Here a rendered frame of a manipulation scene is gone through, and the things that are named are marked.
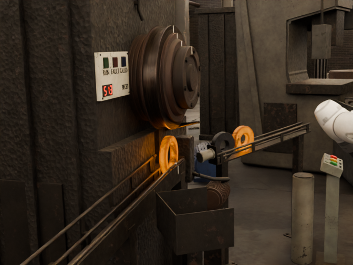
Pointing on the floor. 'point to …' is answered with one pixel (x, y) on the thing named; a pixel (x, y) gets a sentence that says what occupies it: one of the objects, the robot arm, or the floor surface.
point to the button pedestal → (331, 214)
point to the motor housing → (216, 255)
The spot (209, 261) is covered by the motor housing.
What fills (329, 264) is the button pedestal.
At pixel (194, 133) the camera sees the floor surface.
